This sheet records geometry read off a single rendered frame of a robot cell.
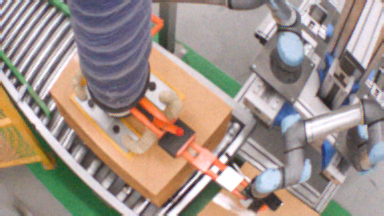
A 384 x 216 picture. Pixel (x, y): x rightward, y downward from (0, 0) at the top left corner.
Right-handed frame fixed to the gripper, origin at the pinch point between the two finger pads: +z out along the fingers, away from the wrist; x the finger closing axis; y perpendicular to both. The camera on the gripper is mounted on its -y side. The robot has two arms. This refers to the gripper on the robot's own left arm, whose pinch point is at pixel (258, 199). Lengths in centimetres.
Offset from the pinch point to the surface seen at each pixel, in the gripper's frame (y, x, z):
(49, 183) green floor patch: 91, 55, 121
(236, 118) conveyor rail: 32, -32, 63
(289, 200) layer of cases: -15, -21, 67
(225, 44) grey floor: 65, -73, 121
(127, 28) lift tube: 49, 3, -76
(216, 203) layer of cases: 14, 0, 67
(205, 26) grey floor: 79, -75, 121
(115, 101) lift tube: 53, 8, -19
